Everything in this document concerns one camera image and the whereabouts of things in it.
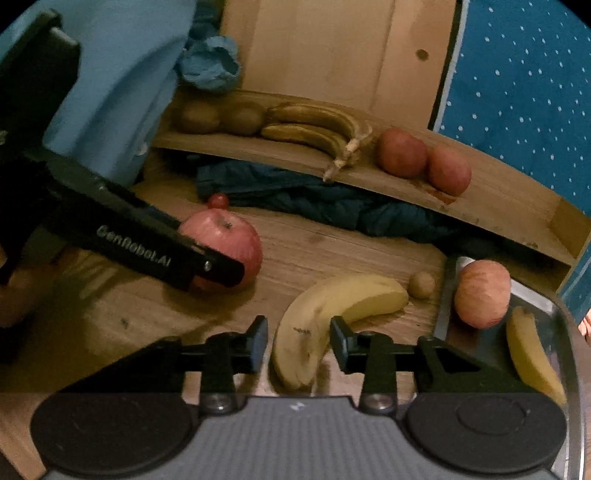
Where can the shelf apple right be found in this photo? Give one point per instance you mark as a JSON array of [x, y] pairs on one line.
[[448, 170]]

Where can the curved yellow banana back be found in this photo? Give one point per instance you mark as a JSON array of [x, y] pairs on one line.
[[302, 336]]

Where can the person left hand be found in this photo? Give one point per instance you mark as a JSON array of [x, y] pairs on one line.
[[29, 284]]

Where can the shelf kiwi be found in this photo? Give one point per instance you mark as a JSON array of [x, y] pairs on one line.
[[243, 118], [198, 117]]

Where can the red cherry tomato back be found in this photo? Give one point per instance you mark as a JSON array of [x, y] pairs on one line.
[[218, 201]]

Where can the red apple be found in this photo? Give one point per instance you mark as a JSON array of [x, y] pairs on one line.
[[483, 294], [229, 234]]

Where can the wooden desk shelf riser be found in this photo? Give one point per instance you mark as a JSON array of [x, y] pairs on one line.
[[500, 199]]

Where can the long yellow banana front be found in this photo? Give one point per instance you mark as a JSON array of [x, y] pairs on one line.
[[529, 358]]

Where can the light blue hanging shirt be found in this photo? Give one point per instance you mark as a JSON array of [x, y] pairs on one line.
[[127, 77]]

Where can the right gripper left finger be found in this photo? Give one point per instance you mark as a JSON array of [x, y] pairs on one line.
[[219, 359]]

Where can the blue dotted fabric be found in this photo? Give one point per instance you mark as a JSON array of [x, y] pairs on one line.
[[516, 85]]

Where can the shelf apple left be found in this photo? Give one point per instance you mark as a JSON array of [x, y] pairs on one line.
[[401, 154]]

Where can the shelf apple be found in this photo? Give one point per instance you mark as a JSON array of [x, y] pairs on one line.
[[448, 170], [401, 154]]

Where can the shelf kiwi right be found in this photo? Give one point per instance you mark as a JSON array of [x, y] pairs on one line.
[[243, 118]]

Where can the shelf kiwi left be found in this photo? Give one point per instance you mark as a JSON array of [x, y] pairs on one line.
[[198, 117]]

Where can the crumpled blue cloth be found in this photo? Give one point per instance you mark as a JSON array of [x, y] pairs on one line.
[[209, 60]]

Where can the metal baking tray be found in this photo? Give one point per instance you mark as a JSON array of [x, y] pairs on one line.
[[559, 338]]

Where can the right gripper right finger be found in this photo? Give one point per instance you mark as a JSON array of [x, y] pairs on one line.
[[379, 359]]

